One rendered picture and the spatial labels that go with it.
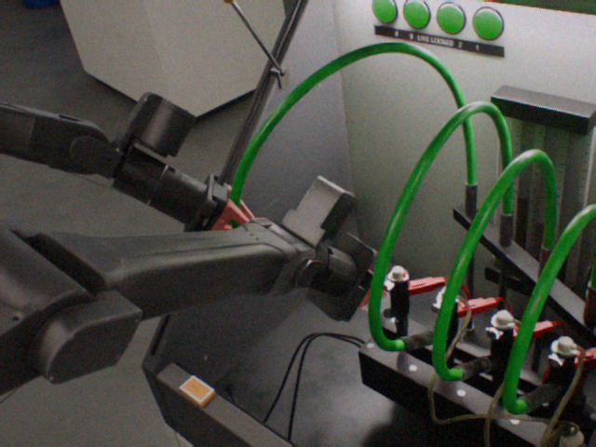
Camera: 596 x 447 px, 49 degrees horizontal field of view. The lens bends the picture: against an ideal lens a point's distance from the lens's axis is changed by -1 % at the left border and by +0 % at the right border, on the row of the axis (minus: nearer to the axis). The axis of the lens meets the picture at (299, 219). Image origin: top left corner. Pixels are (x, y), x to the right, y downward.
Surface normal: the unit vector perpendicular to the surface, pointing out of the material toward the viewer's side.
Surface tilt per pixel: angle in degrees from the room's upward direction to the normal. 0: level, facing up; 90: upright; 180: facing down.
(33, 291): 20
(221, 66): 90
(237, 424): 0
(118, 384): 0
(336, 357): 0
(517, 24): 90
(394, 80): 90
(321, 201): 44
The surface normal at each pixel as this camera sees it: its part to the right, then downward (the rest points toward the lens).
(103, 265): 0.47, -0.86
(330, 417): -0.14, -0.79
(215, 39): 0.63, 0.39
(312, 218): -0.27, -0.14
